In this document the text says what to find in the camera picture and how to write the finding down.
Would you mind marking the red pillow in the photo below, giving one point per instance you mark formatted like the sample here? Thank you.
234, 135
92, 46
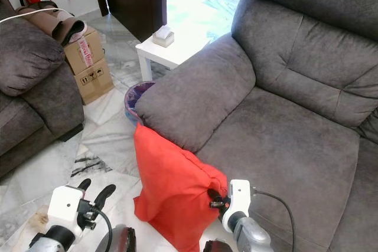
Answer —
174, 190

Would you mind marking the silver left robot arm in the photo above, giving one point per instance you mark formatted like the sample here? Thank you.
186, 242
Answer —
50, 240

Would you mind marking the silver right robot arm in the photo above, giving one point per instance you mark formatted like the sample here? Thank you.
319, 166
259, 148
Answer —
254, 235

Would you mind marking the dark grey fabric sofa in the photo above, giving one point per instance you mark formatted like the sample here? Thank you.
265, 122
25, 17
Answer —
29, 87
283, 146

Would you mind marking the black robot left leg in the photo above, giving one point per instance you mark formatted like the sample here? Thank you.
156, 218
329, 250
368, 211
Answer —
117, 240

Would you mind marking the black robot leg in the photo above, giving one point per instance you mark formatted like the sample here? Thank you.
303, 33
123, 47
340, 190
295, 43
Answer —
218, 246
117, 240

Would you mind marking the black robot right leg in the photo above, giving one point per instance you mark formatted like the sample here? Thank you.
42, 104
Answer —
218, 246

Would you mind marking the purple waste bin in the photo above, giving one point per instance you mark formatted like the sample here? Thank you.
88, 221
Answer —
133, 101

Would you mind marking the cardboard box with black symbols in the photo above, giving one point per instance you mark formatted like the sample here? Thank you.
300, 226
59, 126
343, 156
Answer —
97, 82

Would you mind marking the cardboard box with red tape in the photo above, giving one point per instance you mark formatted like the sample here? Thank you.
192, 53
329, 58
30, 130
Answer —
88, 48

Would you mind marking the white side table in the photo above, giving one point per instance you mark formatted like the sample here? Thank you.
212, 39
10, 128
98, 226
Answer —
171, 54

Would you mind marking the beige tissue box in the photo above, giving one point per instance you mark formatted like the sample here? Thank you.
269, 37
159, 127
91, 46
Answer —
163, 36

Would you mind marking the brown rolled mat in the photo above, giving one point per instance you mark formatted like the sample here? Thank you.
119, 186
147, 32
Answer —
53, 23

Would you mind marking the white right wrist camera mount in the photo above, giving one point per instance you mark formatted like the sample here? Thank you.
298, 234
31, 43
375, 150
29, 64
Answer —
237, 202

